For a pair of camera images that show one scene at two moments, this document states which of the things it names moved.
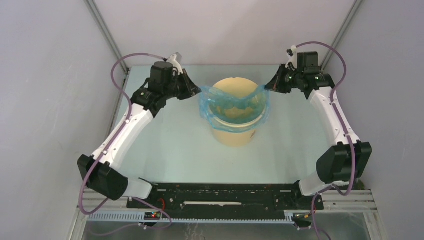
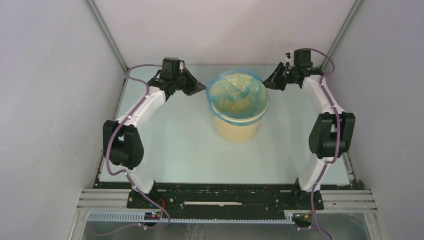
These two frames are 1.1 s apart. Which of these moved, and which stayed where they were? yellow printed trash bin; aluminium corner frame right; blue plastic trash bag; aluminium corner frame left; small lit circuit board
Moved: blue plastic trash bag; yellow printed trash bin
Stayed: aluminium corner frame right; small lit circuit board; aluminium corner frame left
